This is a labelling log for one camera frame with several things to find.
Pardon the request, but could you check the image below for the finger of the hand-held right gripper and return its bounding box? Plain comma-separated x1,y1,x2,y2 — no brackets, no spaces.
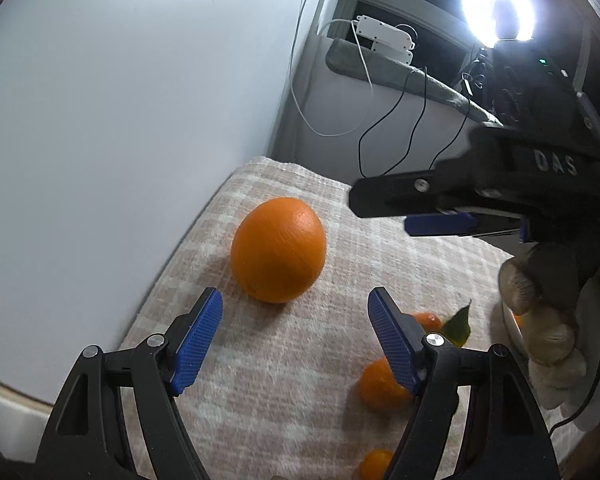
349,157,481,219
404,210,525,239

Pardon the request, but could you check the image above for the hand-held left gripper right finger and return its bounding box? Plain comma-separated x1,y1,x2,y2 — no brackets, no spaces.
368,287,563,480

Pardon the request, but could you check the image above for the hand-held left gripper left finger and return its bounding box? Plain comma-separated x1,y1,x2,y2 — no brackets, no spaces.
34,287,224,480

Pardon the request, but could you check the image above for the small tangerine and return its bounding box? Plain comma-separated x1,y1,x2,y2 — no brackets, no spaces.
357,357,413,408
357,449,395,480

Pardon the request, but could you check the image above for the large orange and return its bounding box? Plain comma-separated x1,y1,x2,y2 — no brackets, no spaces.
230,197,327,304

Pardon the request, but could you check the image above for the person's right hand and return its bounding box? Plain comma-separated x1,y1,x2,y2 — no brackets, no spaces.
497,245,588,411

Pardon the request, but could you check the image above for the tangerine with green leaf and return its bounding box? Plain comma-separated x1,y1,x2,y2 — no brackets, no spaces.
411,299,472,350

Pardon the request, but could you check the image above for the black tripod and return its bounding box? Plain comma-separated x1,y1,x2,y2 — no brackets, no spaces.
460,45,501,116

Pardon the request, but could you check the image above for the beige checked blanket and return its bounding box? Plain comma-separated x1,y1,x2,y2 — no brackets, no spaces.
117,156,576,480

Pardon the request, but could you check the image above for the grey windowsill cloth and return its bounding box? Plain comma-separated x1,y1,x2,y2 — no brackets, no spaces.
325,37,503,126

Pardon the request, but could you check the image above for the white power strip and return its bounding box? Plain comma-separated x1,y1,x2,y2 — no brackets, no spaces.
355,14,417,53
372,42,415,66

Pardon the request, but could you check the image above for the black cable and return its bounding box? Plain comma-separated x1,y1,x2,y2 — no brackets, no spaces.
428,72,481,171
357,65,428,178

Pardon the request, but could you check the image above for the white cable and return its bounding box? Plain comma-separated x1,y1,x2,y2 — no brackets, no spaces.
289,0,376,137

